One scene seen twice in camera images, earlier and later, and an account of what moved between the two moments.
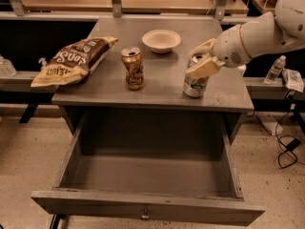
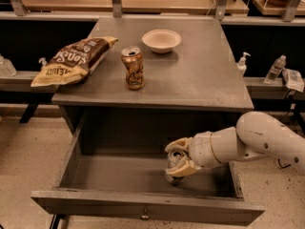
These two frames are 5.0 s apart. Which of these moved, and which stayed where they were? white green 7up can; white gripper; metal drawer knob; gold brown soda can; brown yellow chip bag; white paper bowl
Moved: white green 7up can; white gripper
Stayed: white paper bowl; metal drawer knob; gold brown soda can; brown yellow chip bag
